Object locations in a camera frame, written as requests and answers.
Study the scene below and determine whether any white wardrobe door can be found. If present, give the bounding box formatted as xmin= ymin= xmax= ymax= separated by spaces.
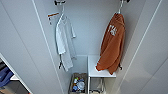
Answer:
xmin=0 ymin=0 xmax=65 ymax=94
xmin=114 ymin=0 xmax=168 ymax=94

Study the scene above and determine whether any white wardrobe carcass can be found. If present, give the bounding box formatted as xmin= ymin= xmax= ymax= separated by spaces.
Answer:
xmin=30 ymin=0 xmax=148 ymax=94

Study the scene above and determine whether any white t-shirt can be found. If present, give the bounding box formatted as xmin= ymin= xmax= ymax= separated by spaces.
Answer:
xmin=54 ymin=14 xmax=77 ymax=73

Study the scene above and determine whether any black wardrobe fitting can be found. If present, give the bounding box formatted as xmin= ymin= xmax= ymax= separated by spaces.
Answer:
xmin=57 ymin=54 xmax=63 ymax=70
xmin=117 ymin=64 xmax=123 ymax=72

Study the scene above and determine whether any orange hoodie with white print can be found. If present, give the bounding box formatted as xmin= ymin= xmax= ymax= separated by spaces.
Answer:
xmin=95 ymin=12 xmax=126 ymax=76

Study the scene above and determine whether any white round item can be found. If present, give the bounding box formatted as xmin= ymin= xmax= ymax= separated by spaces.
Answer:
xmin=76 ymin=81 xmax=87 ymax=91

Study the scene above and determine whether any orange label strip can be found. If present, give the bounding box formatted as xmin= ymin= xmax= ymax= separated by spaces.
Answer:
xmin=46 ymin=12 xmax=60 ymax=18

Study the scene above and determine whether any wire storage basket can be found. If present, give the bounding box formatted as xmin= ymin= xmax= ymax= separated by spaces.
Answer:
xmin=67 ymin=72 xmax=89 ymax=94

